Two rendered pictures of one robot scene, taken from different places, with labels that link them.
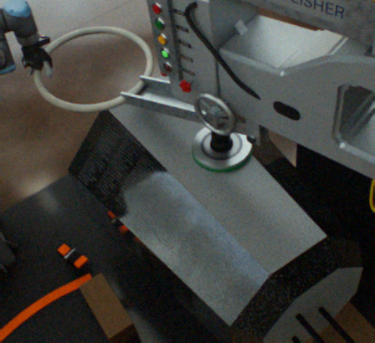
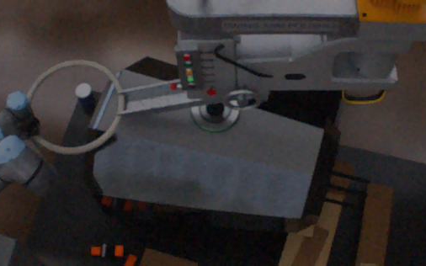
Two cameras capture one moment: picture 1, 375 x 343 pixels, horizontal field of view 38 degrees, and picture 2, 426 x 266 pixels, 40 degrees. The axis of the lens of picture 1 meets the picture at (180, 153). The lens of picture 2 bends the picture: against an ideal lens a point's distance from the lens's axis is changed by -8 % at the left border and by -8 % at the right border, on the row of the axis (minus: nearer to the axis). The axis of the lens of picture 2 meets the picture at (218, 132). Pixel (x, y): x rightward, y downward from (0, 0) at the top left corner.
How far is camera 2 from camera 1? 1.32 m
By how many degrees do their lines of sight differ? 28
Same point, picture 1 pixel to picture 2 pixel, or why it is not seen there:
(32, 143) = not seen: outside the picture
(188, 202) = (225, 162)
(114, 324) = not seen: outside the picture
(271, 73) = (283, 61)
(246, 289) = (300, 191)
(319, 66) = (320, 50)
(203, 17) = (228, 49)
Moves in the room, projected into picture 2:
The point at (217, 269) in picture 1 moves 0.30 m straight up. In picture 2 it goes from (273, 192) to (276, 165)
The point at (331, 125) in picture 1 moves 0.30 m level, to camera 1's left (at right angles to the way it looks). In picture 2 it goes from (327, 74) to (279, 126)
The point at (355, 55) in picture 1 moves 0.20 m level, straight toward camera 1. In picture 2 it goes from (341, 39) to (369, 82)
